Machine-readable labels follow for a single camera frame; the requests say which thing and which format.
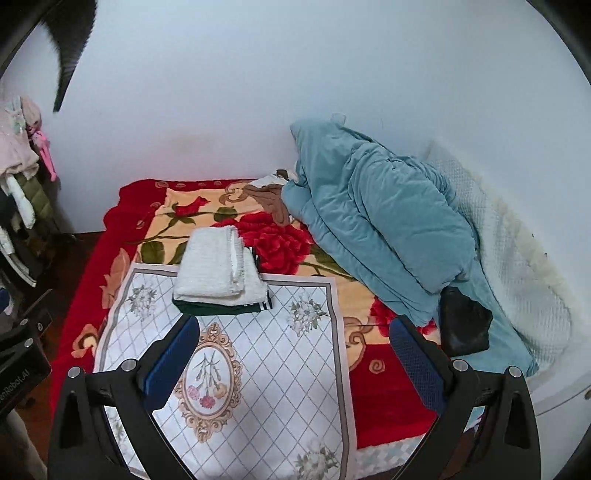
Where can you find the dark green folded garment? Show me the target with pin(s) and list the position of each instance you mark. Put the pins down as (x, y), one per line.
(221, 308)

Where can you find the white quilted floral mat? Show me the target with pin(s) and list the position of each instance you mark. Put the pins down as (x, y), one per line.
(266, 395)

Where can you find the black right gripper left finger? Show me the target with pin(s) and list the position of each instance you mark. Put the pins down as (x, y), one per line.
(82, 445)

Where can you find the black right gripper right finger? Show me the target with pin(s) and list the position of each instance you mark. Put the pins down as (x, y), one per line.
(507, 443)

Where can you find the blue-grey duvet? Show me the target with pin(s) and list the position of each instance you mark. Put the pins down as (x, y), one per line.
(393, 223)

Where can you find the white fluffy sweater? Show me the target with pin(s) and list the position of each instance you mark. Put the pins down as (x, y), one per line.
(217, 268)

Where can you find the red floral blanket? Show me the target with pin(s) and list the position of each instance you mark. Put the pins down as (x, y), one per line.
(151, 223)

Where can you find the black bag on bed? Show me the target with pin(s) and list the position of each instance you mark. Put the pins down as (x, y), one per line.
(464, 324)

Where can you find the brown cloth on bed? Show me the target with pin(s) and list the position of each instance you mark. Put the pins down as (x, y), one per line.
(269, 198)

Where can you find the white knitted throw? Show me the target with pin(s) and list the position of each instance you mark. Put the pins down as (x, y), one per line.
(532, 292)

